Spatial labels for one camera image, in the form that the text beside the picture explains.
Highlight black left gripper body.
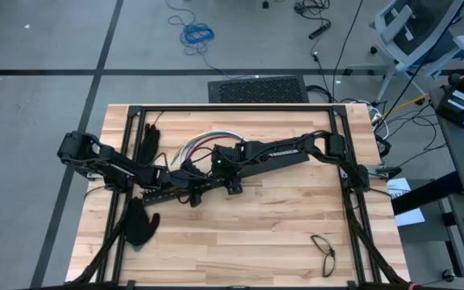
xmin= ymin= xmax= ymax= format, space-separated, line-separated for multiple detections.
xmin=165 ymin=171 xmax=209 ymax=195

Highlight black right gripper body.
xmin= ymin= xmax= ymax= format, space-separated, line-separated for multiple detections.
xmin=212 ymin=160 xmax=244 ymax=185

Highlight bundle of coloured cables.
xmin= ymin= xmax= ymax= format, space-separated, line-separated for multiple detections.
xmin=172 ymin=133 xmax=245 ymax=165
xmin=187 ymin=136 xmax=241 ymax=162

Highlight black slotted cable duct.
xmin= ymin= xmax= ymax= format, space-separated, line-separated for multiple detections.
xmin=141 ymin=176 xmax=237 ymax=208

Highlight coloured wire bundle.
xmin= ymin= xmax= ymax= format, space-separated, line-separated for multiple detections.
xmin=173 ymin=131 xmax=247 ymax=164

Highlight black work glove grey cuff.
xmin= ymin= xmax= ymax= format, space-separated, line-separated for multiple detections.
xmin=137 ymin=122 xmax=161 ymax=166
xmin=123 ymin=197 xmax=161 ymax=251

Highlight black duct cover strip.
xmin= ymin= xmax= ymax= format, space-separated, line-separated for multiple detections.
xmin=239 ymin=151 xmax=311 ymax=178

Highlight black perforated floor mat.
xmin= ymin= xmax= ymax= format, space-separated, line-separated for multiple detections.
xmin=207 ymin=75 xmax=310 ymax=104

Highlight black eyeglasses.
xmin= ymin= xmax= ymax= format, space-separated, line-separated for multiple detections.
xmin=310 ymin=234 xmax=337 ymax=279

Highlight white paper sheet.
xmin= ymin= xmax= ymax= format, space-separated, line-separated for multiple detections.
xmin=385 ymin=176 xmax=426 ymax=227

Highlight black stand beam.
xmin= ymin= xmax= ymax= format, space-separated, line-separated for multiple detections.
xmin=391 ymin=171 xmax=464 ymax=217

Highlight black caster wheel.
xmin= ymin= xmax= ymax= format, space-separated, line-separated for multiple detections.
xmin=441 ymin=268 xmax=458 ymax=284

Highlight black box device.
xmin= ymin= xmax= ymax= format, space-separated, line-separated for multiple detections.
xmin=435 ymin=86 xmax=464 ymax=129

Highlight grey mesh office chair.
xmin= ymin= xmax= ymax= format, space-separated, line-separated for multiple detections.
xmin=368 ymin=0 xmax=464 ymax=102

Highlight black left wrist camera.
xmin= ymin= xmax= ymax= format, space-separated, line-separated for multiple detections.
xmin=180 ymin=158 xmax=201 ymax=175

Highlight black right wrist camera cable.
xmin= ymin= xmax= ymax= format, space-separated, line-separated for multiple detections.
xmin=187 ymin=145 xmax=217 ymax=166

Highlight black aluminium table frame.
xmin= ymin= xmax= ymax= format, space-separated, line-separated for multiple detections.
xmin=65 ymin=103 xmax=412 ymax=290

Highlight coiled blue floor cable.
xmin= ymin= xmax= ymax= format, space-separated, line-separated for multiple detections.
xmin=166 ymin=0 xmax=217 ymax=57

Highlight black power strip with cable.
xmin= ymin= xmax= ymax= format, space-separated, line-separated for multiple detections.
xmin=294 ymin=0 xmax=334 ymax=41

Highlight thin black hanging cable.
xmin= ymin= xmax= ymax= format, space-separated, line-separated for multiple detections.
xmin=331 ymin=0 xmax=365 ymax=77

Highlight yellow cable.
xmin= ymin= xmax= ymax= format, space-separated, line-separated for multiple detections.
xmin=380 ymin=93 xmax=431 ymax=122

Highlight thick black hanging cable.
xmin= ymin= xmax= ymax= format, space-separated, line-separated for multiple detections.
xmin=380 ymin=0 xmax=464 ymax=120

